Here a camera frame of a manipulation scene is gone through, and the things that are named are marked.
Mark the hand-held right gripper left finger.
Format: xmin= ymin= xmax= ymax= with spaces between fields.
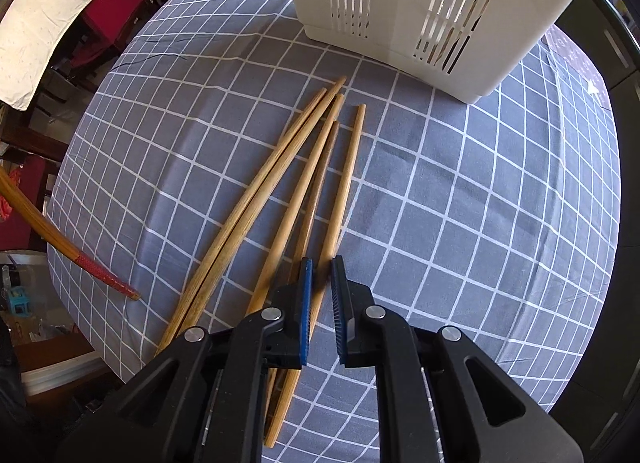
xmin=57 ymin=257 xmax=315 ymax=463

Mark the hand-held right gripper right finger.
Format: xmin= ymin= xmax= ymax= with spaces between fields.
xmin=330 ymin=255 xmax=587 ymax=463

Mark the plain wooden chopstick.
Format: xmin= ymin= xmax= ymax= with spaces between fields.
xmin=170 ymin=75 xmax=348 ymax=339
xmin=245 ymin=93 xmax=346 ymax=316
xmin=155 ymin=88 xmax=328 ymax=356
xmin=262 ymin=104 xmax=367 ymax=449
xmin=265 ymin=120 xmax=342 ymax=424

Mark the wooden chopstick with red end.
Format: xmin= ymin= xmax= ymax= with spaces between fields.
xmin=0 ymin=168 xmax=142 ymax=302

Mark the white plastic utensil holder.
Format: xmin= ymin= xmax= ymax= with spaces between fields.
xmin=277 ymin=0 xmax=598 ymax=104

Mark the blue checked tablecloth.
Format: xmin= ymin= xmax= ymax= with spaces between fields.
xmin=45 ymin=0 xmax=621 ymax=449

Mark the purple patterned cloth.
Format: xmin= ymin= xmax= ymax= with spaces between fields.
xmin=540 ymin=23 xmax=613 ymax=108

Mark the red wooden chair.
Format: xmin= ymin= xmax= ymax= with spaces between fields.
xmin=82 ymin=0 xmax=156 ymax=44

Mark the white hanging sheet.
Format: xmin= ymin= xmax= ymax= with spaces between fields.
xmin=0 ymin=0 xmax=128 ymax=111

